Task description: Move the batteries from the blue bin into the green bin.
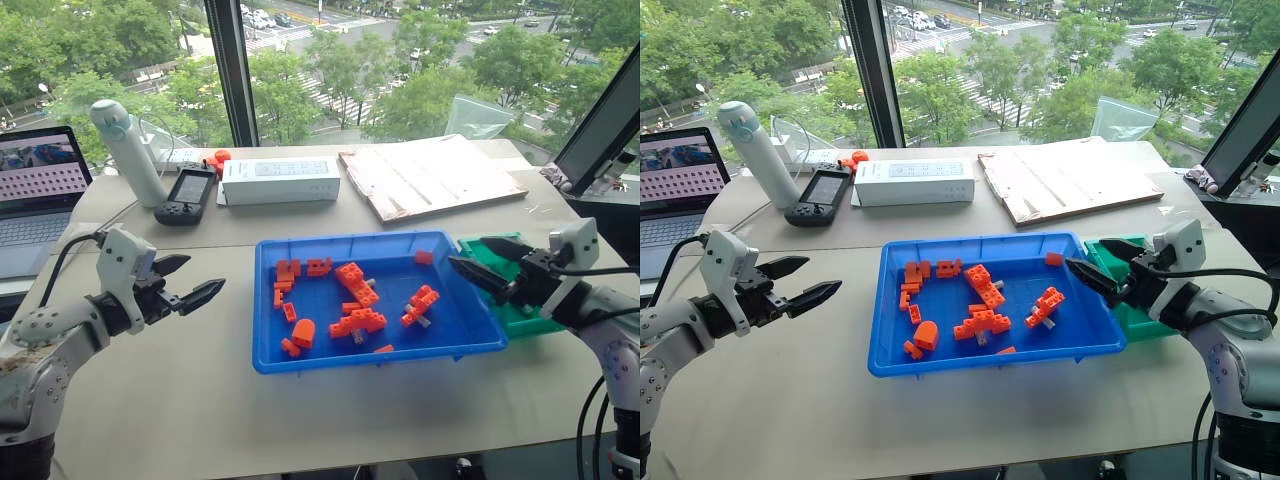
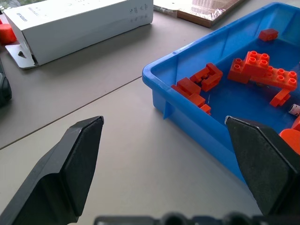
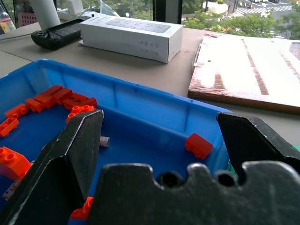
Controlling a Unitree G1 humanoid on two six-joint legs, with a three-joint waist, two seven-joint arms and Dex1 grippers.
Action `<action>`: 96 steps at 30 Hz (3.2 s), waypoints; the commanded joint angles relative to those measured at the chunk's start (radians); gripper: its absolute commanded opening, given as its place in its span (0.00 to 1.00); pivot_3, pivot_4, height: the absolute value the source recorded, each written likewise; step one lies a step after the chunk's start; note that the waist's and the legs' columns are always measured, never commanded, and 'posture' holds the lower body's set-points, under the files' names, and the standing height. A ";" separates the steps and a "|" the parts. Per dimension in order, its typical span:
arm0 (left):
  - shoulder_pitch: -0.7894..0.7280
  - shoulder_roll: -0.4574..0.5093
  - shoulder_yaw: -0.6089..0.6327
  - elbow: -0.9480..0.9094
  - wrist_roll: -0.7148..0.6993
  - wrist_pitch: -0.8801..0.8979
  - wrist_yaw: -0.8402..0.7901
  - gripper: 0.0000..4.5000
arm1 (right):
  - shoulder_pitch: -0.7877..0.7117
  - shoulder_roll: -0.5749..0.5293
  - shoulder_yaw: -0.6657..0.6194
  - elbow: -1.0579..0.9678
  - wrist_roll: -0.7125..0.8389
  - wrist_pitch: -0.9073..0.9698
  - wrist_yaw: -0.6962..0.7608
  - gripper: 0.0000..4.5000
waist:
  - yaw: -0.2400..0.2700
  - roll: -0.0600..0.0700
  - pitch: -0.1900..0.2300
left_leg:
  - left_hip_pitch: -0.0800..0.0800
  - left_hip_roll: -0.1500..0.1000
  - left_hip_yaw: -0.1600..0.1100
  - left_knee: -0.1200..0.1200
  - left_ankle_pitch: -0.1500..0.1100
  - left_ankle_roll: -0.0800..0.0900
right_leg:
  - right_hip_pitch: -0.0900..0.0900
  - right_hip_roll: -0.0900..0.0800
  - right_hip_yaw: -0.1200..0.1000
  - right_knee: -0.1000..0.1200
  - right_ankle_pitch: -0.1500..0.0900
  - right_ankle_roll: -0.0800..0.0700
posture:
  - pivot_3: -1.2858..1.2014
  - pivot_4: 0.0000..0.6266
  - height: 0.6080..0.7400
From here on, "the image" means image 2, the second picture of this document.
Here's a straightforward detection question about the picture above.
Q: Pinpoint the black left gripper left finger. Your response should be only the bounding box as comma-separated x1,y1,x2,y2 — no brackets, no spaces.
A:
0,115,105,225

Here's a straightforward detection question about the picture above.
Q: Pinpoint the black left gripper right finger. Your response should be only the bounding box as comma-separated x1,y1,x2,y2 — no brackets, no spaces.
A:
225,115,300,217

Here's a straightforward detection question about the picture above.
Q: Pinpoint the white cardboard box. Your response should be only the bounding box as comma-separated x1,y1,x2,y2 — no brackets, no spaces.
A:
3,0,154,69

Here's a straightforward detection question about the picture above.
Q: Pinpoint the orange round piece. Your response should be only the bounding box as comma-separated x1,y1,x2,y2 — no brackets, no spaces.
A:
278,116,300,156

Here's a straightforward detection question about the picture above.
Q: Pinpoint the blue plastic bin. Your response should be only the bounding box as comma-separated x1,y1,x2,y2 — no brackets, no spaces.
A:
142,2,300,184

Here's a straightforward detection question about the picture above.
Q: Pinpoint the orange flat long stud brick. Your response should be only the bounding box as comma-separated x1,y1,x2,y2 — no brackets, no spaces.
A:
249,66,298,90

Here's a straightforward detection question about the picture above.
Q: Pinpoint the orange small stud brick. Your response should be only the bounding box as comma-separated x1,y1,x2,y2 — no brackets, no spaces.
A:
227,58,250,84

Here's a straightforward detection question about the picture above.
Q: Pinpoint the orange two-by-two stud brick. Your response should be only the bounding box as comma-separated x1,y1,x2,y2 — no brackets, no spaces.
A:
242,51,270,77

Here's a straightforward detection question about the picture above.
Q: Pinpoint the black rounded object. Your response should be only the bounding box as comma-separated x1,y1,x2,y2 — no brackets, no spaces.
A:
0,58,13,108

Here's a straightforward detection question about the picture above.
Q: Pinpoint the red brick cluster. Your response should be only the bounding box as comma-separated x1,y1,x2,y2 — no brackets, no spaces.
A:
171,77,206,109

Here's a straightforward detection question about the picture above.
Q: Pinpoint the orange foam cylinder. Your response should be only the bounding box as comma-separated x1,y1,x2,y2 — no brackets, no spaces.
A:
0,22,17,46

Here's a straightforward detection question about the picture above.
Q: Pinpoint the brown foil-topped board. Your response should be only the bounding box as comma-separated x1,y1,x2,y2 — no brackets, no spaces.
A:
153,0,248,29

